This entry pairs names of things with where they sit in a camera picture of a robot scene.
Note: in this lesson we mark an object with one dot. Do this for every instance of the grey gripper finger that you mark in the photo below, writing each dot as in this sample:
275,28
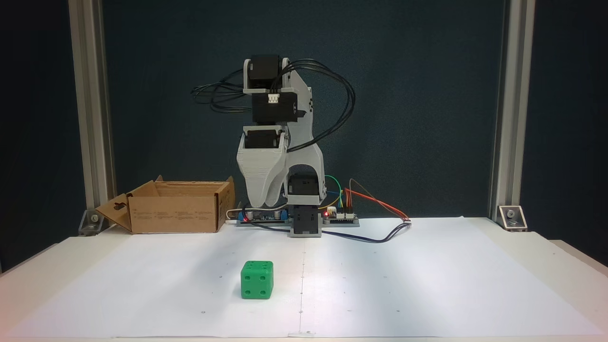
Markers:
256,183
276,183

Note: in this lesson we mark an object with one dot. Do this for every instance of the green die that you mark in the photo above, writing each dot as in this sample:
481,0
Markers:
256,280

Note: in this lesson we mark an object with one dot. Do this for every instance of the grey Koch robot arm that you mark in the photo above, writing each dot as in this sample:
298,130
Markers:
304,142

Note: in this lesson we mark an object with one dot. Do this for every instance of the blue circuit board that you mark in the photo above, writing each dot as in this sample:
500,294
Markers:
261,216

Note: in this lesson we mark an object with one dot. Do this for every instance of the open cardboard box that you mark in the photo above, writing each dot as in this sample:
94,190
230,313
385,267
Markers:
175,216

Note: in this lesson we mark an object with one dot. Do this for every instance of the large white paper sheet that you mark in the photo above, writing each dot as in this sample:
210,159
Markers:
380,285

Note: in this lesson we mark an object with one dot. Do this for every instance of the metal corner bracket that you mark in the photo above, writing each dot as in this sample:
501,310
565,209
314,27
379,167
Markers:
512,218
90,223

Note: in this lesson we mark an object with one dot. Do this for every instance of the aluminium frame post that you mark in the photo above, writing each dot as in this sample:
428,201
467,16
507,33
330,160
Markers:
92,118
513,118

